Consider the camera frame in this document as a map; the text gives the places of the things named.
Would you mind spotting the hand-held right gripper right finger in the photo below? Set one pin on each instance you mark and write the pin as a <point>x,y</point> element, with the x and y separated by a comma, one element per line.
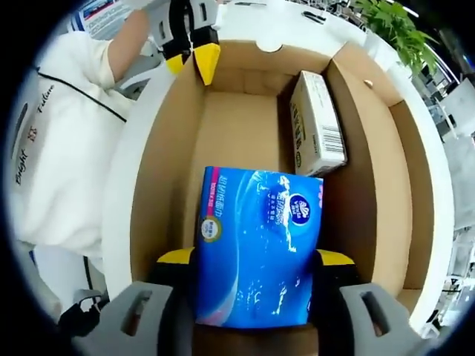
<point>393,326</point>

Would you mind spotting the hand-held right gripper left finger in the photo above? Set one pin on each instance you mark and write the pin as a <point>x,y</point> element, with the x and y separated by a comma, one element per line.
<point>115,326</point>

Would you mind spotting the brown cardboard shoe box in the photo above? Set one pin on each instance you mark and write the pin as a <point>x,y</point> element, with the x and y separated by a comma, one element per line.
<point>237,122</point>

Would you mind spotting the small white carton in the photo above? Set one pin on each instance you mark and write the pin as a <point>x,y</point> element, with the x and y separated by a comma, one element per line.
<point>319,122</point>

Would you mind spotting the blue soft tissue pack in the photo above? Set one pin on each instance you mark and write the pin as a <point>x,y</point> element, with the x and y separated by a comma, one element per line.
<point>252,252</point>

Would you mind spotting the black phone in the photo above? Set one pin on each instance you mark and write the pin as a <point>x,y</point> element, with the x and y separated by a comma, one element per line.
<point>250,3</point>

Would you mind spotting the small black object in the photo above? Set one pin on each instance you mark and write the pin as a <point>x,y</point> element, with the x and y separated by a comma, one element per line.
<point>313,16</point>

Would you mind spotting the person's white shirt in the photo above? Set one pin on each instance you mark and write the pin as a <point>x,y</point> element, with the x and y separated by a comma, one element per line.
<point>63,148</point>

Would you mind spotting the green plant in white pot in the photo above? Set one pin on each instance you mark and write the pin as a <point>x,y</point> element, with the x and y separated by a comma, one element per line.
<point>397,26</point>

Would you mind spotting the wall poster with photos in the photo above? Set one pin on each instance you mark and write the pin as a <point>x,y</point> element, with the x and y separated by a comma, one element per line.
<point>100,18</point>

